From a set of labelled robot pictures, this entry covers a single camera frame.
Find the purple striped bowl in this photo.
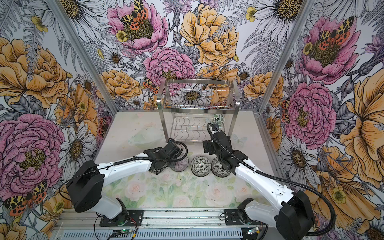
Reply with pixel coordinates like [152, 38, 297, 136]
[170, 157, 189, 172]

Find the black white floral bowl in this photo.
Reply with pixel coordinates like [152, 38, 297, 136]
[191, 156, 211, 177]

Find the green leaf pattern bowl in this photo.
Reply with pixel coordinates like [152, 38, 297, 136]
[212, 114, 225, 126]

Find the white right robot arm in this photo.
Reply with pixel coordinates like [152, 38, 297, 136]
[203, 130, 315, 240]

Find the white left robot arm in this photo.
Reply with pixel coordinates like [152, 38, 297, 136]
[66, 139, 188, 226]

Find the steel two-tier dish rack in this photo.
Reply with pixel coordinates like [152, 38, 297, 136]
[157, 79, 241, 143]

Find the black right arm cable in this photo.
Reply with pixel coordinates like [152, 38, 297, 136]
[206, 122, 337, 237]

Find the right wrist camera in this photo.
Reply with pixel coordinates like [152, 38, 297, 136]
[207, 123, 220, 134]

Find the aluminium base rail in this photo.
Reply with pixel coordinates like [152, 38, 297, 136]
[53, 206, 271, 229]

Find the aluminium left corner post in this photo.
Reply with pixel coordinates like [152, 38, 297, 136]
[47, 1, 119, 115]

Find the aluminium corner post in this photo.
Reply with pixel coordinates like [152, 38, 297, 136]
[258, 1, 313, 115]
[47, 1, 119, 115]

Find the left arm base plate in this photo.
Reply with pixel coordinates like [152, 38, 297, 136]
[100, 210, 144, 227]

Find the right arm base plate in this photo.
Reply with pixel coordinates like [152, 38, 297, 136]
[224, 209, 262, 226]

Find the white vented cable duct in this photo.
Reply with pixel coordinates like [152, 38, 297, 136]
[56, 228, 243, 240]

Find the aluminium right corner post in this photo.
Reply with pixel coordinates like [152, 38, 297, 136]
[258, 1, 313, 115]

